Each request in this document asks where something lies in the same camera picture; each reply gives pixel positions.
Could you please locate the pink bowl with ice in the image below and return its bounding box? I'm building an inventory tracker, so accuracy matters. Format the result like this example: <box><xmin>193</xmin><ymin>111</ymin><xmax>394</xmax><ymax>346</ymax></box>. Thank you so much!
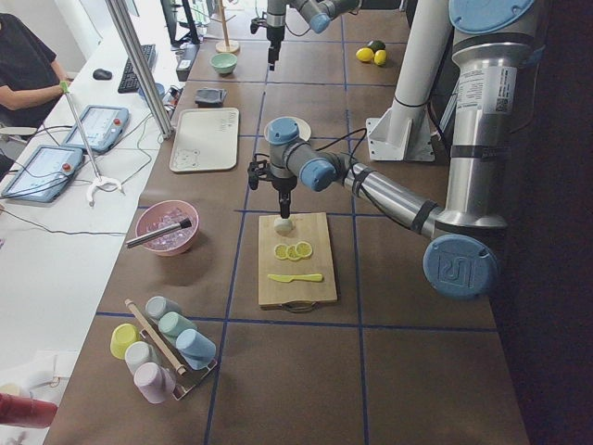
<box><xmin>135</xmin><ymin>200</ymin><xmax>199</xmax><ymax>256</ymax></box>

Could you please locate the teach pendant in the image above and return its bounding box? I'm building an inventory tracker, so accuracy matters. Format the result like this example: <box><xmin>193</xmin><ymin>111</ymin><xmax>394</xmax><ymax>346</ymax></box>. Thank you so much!
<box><xmin>1</xmin><ymin>146</ymin><xmax>83</xmax><ymax>203</ymax></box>
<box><xmin>80</xmin><ymin>105</ymin><xmax>130</xmax><ymax>154</ymax></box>

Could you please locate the yellow plastic knife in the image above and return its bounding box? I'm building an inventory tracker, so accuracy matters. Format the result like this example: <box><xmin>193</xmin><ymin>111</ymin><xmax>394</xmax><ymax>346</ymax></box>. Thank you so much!
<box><xmin>267</xmin><ymin>273</ymin><xmax>323</xmax><ymax>284</ymax></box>

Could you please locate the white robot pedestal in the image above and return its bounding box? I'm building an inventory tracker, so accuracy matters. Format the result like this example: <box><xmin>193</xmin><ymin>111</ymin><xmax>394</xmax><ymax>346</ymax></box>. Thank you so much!
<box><xmin>367</xmin><ymin>1</ymin><xmax>459</xmax><ymax>162</ymax></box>

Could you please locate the pink cup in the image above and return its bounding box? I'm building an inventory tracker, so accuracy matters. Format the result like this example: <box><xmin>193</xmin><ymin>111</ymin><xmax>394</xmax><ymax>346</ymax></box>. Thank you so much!
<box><xmin>133</xmin><ymin>362</ymin><xmax>176</xmax><ymax>404</ymax></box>

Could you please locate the bamboo cutting board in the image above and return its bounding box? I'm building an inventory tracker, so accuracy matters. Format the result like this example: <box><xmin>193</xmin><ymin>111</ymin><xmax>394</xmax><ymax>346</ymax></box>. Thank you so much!
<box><xmin>258</xmin><ymin>212</ymin><xmax>338</xmax><ymax>312</ymax></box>

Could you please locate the white grey cup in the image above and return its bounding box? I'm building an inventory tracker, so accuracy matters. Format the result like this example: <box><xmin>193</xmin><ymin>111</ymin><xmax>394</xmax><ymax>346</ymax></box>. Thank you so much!
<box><xmin>124</xmin><ymin>341</ymin><xmax>161</xmax><ymax>375</ymax></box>

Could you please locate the aluminium frame post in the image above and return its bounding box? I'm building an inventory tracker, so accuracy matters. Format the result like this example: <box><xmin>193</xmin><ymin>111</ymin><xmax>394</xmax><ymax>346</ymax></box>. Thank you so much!
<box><xmin>106</xmin><ymin>0</ymin><xmax>173</xmax><ymax>140</ymax></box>

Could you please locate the black keyboard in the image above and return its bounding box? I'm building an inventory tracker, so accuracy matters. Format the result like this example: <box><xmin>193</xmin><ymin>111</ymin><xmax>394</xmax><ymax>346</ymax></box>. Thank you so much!
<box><xmin>117</xmin><ymin>44</ymin><xmax>158</xmax><ymax>95</ymax></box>

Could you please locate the cream round plate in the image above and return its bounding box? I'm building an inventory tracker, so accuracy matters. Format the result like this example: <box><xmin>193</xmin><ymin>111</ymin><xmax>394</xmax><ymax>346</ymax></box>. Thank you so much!
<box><xmin>263</xmin><ymin>116</ymin><xmax>311</xmax><ymax>141</ymax></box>

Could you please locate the middle lemon slice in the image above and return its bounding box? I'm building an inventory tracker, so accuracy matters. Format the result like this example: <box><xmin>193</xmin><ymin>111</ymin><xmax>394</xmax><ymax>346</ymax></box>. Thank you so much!
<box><xmin>286</xmin><ymin>244</ymin><xmax>303</xmax><ymax>261</ymax></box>

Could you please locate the dark green avocado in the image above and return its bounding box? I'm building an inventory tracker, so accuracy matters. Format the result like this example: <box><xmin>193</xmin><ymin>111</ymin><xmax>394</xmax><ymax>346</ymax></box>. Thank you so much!
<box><xmin>366</xmin><ymin>40</ymin><xmax>385</xmax><ymax>52</ymax></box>

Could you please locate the reacher grabber stick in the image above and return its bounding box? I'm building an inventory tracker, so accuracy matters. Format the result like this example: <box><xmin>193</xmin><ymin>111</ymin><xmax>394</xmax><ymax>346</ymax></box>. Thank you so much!
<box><xmin>59</xmin><ymin>81</ymin><xmax>124</xmax><ymax>207</ymax></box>

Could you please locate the seated person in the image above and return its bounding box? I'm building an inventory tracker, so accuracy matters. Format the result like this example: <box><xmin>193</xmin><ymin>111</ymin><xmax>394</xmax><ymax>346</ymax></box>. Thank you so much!
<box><xmin>1</xmin><ymin>13</ymin><xmax>71</xmax><ymax>129</ymax></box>

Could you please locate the mint green bowl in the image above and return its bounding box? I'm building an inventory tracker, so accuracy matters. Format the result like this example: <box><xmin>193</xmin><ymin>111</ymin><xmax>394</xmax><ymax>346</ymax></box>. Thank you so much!
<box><xmin>209</xmin><ymin>53</ymin><xmax>238</xmax><ymax>75</ymax></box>

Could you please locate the folded grey cloth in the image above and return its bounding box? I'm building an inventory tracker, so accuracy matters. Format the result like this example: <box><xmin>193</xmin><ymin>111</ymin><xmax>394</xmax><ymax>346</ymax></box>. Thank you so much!
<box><xmin>195</xmin><ymin>88</ymin><xmax>228</xmax><ymax>108</ymax></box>

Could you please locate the grey blue cup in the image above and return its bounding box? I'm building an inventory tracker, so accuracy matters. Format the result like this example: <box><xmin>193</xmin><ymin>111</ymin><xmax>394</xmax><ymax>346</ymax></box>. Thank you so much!
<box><xmin>145</xmin><ymin>296</ymin><xmax>183</xmax><ymax>321</ymax></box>

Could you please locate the wooden mug tree stand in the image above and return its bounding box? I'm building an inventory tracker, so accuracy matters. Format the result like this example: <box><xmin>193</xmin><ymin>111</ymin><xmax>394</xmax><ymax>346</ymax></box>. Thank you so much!
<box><xmin>211</xmin><ymin>0</ymin><xmax>240</xmax><ymax>55</ymax></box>

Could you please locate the red bottle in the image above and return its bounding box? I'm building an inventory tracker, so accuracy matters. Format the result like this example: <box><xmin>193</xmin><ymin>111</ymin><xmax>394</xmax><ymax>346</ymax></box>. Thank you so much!
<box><xmin>1</xmin><ymin>393</ymin><xmax>57</xmax><ymax>428</ymax></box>

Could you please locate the yellow lemon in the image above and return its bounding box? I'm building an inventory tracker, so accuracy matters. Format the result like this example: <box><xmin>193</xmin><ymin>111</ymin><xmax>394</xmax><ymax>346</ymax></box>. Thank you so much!
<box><xmin>356</xmin><ymin>47</ymin><xmax>374</xmax><ymax>63</ymax></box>
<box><xmin>373</xmin><ymin>49</ymin><xmax>387</xmax><ymax>67</ymax></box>

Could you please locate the clear cup rack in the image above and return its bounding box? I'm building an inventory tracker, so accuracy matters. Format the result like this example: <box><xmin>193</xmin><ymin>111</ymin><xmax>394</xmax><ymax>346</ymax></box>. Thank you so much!
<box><xmin>140</xmin><ymin>328</ymin><xmax>218</xmax><ymax>401</ymax></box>

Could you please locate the cream bear serving tray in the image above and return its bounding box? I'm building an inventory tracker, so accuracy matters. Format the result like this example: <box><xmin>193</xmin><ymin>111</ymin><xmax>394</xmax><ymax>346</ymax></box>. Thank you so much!
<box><xmin>170</xmin><ymin>108</ymin><xmax>239</xmax><ymax>173</ymax></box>

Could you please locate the green cup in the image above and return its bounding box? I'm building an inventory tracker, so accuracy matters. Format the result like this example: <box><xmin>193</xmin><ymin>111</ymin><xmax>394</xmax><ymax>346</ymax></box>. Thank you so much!
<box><xmin>158</xmin><ymin>311</ymin><xmax>198</xmax><ymax>346</ymax></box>

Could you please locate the yellow cup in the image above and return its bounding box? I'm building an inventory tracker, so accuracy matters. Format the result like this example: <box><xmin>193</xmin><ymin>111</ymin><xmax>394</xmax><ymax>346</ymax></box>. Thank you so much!
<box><xmin>109</xmin><ymin>324</ymin><xmax>140</xmax><ymax>360</ymax></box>

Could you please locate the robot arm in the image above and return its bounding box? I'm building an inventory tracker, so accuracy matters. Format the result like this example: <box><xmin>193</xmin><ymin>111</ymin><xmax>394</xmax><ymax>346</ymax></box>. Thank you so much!
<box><xmin>264</xmin><ymin>0</ymin><xmax>362</xmax><ymax>71</ymax></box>
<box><xmin>248</xmin><ymin>1</ymin><xmax>546</xmax><ymax>299</ymax></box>

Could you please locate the wooden rack rod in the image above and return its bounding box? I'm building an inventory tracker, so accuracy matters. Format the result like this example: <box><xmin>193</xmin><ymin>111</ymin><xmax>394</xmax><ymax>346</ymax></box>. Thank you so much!
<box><xmin>124</xmin><ymin>299</ymin><xmax>189</xmax><ymax>375</ymax></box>

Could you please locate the steel muddler black tip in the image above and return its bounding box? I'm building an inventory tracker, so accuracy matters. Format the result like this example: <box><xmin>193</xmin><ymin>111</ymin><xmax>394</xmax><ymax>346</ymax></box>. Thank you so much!
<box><xmin>125</xmin><ymin>218</ymin><xmax>192</xmax><ymax>248</ymax></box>

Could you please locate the black computer mouse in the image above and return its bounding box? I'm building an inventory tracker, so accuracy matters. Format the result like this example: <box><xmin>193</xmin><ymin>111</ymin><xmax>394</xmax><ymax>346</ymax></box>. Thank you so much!
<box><xmin>93</xmin><ymin>69</ymin><xmax>112</xmax><ymax>81</ymax></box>

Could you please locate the far teach pendant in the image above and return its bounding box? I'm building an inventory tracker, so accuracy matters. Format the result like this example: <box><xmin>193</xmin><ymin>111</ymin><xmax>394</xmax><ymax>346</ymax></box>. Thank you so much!
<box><xmin>80</xmin><ymin>105</ymin><xmax>130</xmax><ymax>154</ymax></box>

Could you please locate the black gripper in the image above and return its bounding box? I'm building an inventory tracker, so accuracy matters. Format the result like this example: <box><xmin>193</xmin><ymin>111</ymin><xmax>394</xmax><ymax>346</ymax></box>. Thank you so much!
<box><xmin>267</xmin><ymin>26</ymin><xmax>284</xmax><ymax>71</ymax></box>
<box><xmin>271</xmin><ymin>176</ymin><xmax>297</xmax><ymax>219</ymax></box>

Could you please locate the near teach pendant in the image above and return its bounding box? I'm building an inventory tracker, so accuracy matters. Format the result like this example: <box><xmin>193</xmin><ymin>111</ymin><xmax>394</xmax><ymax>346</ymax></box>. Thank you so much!
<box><xmin>1</xmin><ymin>146</ymin><xmax>83</xmax><ymax>203</ymax></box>

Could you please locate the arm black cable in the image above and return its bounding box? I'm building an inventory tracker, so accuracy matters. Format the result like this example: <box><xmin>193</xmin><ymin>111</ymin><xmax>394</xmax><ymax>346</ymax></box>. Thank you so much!
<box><xmin>314</xmin><ymin>128</ymin><xmax>370</xmax><ymax>164</ymax></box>

